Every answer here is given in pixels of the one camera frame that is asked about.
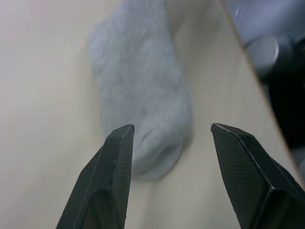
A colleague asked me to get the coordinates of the grey sock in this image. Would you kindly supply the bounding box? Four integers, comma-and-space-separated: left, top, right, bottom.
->
87, 0, 193, 180

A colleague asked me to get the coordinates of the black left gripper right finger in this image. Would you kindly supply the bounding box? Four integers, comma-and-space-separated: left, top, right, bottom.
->
211, 123, 305, 229

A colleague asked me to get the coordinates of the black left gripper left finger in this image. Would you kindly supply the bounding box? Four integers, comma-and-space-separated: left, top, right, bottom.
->
55, 124, 135, 229

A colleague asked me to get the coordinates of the silver and black robot body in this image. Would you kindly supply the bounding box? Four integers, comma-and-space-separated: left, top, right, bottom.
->
220, 0, 305, 182

